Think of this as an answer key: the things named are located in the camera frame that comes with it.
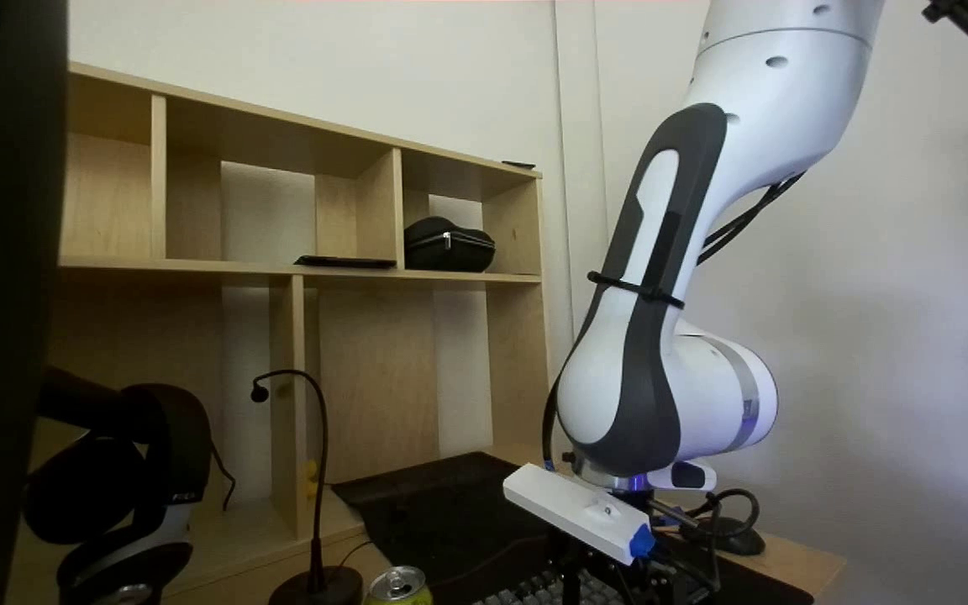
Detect light wooden shelf hutch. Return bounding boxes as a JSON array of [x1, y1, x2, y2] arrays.
[[58, 62, 555, 564]]

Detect black desk mat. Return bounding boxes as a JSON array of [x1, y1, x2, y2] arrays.
[[329, 450, 816, 605]]

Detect white wall cable conduit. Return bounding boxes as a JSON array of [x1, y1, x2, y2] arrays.
[[550, 0, 575, 340]]

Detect grey mechanical keyboard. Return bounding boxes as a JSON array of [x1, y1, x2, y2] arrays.
[[471, 564, 678, 605]]

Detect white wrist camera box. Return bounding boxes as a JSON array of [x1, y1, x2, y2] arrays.
[[501, 462, 661, 569]]

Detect black headphones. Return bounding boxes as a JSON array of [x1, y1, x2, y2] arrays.
[[23, 381, 218, 605]]

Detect black computer mouse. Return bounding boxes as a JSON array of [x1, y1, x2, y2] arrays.
[[717, 519, 769, 559]]

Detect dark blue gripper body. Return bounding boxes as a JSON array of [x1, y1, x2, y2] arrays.
[[629, 508, 731, 605]]

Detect black gooseneck microphone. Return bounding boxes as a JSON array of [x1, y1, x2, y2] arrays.
[[248, 366, 366, 605]]

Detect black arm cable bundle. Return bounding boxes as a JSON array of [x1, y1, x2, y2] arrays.
[[695, 164, 808, 268]]

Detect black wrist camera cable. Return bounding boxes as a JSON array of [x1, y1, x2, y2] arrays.
[[674, 484, 764, 531]]

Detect flat black tablet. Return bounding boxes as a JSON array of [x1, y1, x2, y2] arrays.
[[293, 253, 401, 272]]

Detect black hard case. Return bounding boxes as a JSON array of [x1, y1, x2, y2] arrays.
[[403, 214, 498, 276]]

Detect light wooden desk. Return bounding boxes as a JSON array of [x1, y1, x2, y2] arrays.
[[6, 447, 851, 605]]

